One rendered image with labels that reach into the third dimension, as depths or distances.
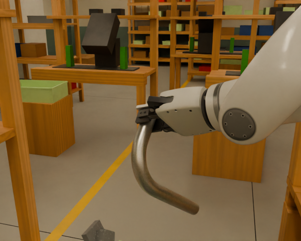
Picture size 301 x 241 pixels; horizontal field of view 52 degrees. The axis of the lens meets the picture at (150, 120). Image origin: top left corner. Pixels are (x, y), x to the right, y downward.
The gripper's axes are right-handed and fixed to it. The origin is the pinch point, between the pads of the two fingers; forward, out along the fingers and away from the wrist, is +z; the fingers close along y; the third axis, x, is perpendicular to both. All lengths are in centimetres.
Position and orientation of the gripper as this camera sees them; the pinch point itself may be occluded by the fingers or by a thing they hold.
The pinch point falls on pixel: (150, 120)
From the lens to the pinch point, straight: 64.9
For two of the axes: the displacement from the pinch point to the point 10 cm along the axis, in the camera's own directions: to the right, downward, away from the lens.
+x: -2.6, 8.4, -4.7
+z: -7.4, 1.4, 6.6
